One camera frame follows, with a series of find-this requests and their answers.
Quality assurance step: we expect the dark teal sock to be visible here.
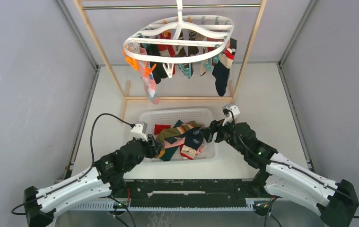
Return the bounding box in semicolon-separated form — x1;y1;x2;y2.
159;120;183;161

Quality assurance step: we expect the wooden hanging rack frame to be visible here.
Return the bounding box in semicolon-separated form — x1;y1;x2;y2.
74;0;267;118

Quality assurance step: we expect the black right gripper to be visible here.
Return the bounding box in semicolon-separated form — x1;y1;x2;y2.
199;115;246;156

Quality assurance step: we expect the olive sock orange heel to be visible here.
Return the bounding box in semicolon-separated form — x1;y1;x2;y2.
156;121;204;143

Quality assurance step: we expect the metal hanging rod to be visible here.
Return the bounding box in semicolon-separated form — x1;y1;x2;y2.
82;4;261;10

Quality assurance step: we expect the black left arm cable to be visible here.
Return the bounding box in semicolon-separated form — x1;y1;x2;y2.
11;113;135;216

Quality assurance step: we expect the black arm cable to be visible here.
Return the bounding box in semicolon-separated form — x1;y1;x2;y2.
11;113;135;216
228;110;359;219

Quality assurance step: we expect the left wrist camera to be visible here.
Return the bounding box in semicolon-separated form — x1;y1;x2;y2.
131;122;148;142

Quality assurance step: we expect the navy sock striped cuff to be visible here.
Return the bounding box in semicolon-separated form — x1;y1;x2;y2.
212;38;237;96

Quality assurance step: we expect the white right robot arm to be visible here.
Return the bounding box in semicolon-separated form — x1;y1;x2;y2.
201;120;359;227

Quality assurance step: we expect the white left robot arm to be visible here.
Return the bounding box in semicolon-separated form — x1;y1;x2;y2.
24;135;164;227

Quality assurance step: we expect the navy sock white lettering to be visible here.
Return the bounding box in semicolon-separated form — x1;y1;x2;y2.
181;127;204;160

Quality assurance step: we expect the red and beige sock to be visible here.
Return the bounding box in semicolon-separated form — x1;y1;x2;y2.
154;124;171;135

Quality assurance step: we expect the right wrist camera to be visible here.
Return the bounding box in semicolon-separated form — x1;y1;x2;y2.
222;104;240;126

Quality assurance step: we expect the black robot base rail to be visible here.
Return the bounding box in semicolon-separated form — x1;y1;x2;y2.
113;179;271;209

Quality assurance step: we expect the white plastic basket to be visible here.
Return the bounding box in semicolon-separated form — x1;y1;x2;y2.
139;108;218;166

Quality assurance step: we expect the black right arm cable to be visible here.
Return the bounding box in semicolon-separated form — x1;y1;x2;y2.
228;110;359;219

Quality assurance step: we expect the white round clip hanger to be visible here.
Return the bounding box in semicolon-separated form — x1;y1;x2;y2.
123;0;235;64

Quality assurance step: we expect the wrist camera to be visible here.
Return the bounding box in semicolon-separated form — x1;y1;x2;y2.
131;122;148;142
222;104;240;126

